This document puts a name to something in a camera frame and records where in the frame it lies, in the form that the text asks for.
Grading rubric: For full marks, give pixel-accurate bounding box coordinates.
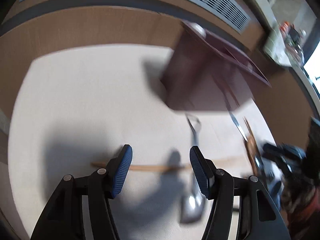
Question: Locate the shovel handle metal spoon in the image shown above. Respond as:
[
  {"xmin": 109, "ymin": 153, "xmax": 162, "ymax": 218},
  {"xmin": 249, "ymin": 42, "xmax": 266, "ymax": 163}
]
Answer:
[{"xmin": 179, "ymin": 113, "xmax": 208, "ymax": 224}]

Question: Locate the smiley handle metal spoon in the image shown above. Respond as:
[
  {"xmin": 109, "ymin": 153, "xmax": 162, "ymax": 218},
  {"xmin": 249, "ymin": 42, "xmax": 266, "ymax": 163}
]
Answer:
[{"xmin": 212, "ymin": 76, "xmax": 248, "ymax": 143}]

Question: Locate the wooden spoon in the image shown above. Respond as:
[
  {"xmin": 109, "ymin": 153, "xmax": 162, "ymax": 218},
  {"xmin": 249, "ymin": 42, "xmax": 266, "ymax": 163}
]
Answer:
[{"xmin": 244, "ymin": 118, "xmax": 264, "ymax": 177}]

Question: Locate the white table mat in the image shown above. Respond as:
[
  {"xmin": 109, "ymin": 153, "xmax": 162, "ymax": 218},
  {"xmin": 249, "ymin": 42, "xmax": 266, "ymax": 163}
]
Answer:
[{"xmin": 7, "ymin": 43, "xmax": 283, "ymax": 240}]

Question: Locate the purple plastic utensil caddy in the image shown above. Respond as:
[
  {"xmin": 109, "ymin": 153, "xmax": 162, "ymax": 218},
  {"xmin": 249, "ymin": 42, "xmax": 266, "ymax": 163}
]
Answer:
[{"xmin": 161, "ymin": 21, "xmax": 270, "ymax": 111}]

